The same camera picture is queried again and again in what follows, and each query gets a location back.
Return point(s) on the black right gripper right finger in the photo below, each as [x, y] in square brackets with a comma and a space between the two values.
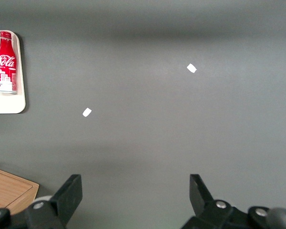
[202, 198]

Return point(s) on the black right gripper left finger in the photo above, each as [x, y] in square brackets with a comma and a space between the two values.
[66, 198]

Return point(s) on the wooden tray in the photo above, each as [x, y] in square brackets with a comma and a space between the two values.
[7, 190]

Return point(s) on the white plastic tray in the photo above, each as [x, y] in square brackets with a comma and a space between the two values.
[19, 71]

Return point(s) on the white tape marker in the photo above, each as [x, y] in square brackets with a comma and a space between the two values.
[191, 68]
[87, 112]

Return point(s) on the red Coca-Cola bottle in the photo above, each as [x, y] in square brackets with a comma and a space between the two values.
[6, 64]

